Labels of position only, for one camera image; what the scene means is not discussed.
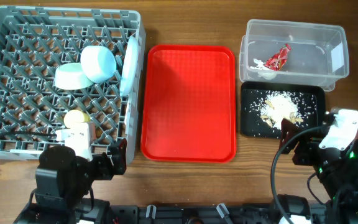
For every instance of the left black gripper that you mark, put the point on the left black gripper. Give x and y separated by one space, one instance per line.
107 171

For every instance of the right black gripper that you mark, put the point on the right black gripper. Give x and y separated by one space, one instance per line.
308 145

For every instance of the rice and food scraps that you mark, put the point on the rice and food scraps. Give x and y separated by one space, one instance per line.
265 109

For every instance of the yellow plastic cup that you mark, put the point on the yellow plastic cup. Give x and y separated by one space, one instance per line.
75 116

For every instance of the red snack wrapper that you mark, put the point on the red snack wrapper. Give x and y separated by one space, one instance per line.
279 59

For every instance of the white paper napkin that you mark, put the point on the white paper napkin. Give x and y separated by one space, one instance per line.
262 70

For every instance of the green plastic saucer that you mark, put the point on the green plastic saucer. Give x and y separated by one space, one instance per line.
70 76

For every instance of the light blue round plate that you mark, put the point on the light blue round plate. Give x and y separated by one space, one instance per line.
129 67

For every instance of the light blue plastic bowl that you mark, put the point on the light blue plastic bowl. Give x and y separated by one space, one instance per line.
98 63

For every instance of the white plastic fork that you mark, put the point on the white plastic fork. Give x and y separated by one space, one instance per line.
127 119

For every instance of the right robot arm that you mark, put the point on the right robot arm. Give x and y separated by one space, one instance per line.
331 149

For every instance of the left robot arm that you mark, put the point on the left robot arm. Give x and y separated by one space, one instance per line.
64 191

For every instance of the clear plastic waste bin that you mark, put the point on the clear plastic waste bin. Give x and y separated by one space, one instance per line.
319 54

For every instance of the grey plastic dishwasher rack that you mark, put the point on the grey plastic dishwasher rack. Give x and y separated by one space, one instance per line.
34 41

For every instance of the black rectangular tray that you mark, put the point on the black rectangular tray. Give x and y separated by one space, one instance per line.
317 91

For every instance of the red plastic serving tray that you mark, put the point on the red plastic serving tray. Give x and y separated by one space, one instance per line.
189 110

